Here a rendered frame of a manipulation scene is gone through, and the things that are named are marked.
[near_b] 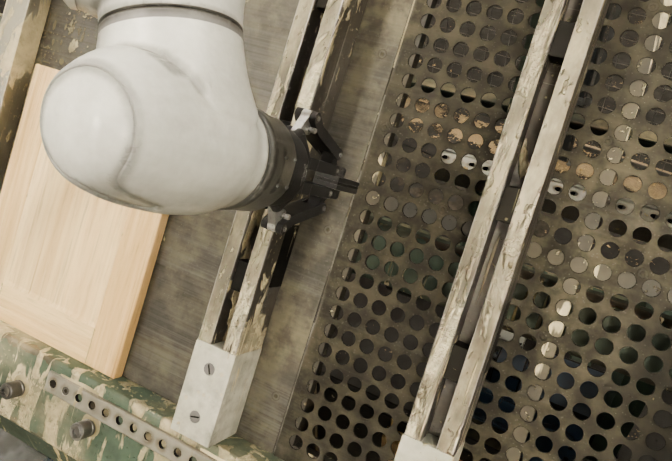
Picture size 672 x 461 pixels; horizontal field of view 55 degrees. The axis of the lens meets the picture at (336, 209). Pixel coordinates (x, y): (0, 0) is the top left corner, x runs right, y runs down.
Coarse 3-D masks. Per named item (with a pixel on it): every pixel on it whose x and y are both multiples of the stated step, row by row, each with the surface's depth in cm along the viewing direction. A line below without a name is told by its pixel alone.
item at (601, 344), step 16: (384, 224) 86; (384, 240) 85; (416, 256) 84; (432, 256) 83; (352, 272) 87; (416, 272) 83; (528, 272) 79; (432, 288) 83; (448, 288) 82; (544, 304) 77; (624, 304) 75; (512, 320) 79; (528, 320) 78; (592, 320) 75; (608, 320) 75; (528, 336) 78; (576, 336) 76; (640, 336) 73; (656, 336) 73; (576, 352) 76; (608, 352) 75; (624, 352) 74; (656, 368) 73
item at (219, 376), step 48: (336, 0) 78; (288, 48) 80; (336, 48) 80; (288, 96) 80; (336, 96) 84; (240, 240) 81; (288, 240) 84; (240, 288) 81; (240, 336) 80; (192, 384) 82; (240, 384) 84; (192, 432) 82
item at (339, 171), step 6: (312, 162) 64; (318, 162) 65; (324, 162) 68; (312, 168) 64; (318, 168) 67; (324, 168) 68; (330, 168) 70; (336, 168) 71; (342, 168) 72; (330, 174) 70; (336, 174) 71; (342, 174) 71
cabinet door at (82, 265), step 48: (48, 192) 100; (0, 240) 103; (48, 240) 100; (96, 240) 96; (144, 240) 93; (0, 288) 103; (48, 288) 99; (96, 288) 96; (144, 288) 94; (48, 336) 99; (96, 336) 95
